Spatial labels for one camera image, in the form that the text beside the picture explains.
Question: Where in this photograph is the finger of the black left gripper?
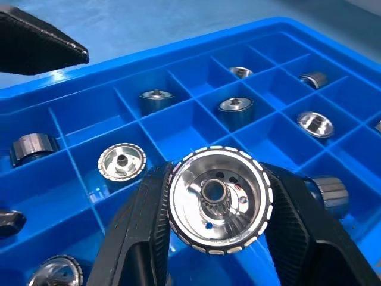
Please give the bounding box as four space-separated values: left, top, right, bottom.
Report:
0 209 27 238
0 6 90 76

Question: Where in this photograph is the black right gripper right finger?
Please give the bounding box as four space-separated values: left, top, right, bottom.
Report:
260 162 381 286

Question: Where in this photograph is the blue compartment tray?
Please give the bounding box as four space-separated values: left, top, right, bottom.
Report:
0 16 381 286

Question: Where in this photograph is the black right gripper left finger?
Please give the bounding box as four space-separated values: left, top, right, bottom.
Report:
86 162 174 286

